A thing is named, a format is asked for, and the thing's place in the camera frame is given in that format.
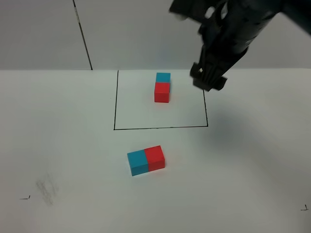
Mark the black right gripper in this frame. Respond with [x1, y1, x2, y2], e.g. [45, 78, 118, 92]
[190, 0, 279, 91]

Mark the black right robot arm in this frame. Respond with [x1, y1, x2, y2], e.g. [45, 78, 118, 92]
[190, 0, 311, 91]

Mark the template blue cube block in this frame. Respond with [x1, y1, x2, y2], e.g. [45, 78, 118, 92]
[155, 73, 171, 93]

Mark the template red cube block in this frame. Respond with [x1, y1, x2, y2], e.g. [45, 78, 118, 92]
[154, 82, 170, 103]

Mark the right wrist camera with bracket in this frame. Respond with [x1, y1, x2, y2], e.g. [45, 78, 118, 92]
[169, 0, 226, 23]

